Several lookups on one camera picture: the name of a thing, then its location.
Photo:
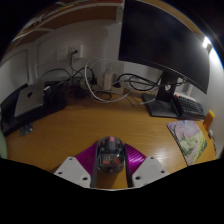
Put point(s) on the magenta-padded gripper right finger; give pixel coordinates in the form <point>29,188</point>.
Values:
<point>150,170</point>

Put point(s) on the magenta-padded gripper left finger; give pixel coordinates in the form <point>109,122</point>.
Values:
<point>71,170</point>

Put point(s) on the transparent computer mouse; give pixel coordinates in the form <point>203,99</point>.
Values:
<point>110,155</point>

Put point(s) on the flower print mouse pad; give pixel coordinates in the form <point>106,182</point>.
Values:
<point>188,140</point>

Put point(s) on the small grey earbud case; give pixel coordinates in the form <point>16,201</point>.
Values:
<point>211,134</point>

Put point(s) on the black keyboard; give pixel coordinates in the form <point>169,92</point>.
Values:
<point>190,107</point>

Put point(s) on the orange jar with yellow lid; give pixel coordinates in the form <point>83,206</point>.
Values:
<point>209,120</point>

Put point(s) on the silver mini computer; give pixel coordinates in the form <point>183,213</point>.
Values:
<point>29,99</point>

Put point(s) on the white charger block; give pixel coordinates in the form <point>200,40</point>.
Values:
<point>108,81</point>

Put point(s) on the black computer monitor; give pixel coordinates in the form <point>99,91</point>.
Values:
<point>160,36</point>

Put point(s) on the white wall socket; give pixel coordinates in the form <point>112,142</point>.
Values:
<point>70,52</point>

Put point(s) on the white wall lamp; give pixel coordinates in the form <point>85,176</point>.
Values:
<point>207,42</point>

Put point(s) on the wooden wall shelf unit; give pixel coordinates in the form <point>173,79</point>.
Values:
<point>66,20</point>

